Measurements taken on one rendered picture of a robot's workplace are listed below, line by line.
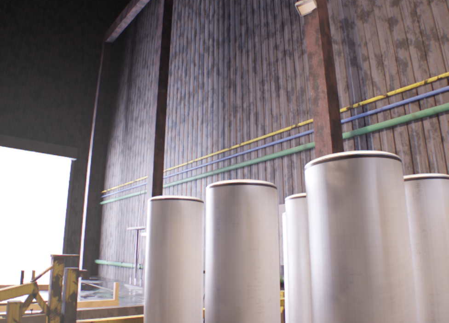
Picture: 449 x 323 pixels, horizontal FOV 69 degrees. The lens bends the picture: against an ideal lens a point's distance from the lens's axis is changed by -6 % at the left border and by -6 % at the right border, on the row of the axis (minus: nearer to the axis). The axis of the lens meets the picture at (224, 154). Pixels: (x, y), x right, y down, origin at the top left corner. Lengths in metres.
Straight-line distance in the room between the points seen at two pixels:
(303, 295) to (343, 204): 0.45
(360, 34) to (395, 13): 0.75
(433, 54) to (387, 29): 1.06
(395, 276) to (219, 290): 0.35
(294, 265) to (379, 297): 0.44
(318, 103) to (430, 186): 4.93
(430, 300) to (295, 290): 0.34
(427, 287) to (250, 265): 0.35
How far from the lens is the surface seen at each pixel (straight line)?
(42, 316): 1.99
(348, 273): 0.55
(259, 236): 0.74
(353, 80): 7.01
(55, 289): 1.88
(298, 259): 0.95
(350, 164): 0.56
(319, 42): 6.11
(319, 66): 5.91
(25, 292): 1.86
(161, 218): 0.98
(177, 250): 0.96
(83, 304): 7.70
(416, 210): 0.80
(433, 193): 0.81
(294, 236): 0.96
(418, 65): 6.50
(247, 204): 0.74
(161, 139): 10.01
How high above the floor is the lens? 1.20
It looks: 15 degrees up
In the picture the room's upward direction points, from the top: straight up
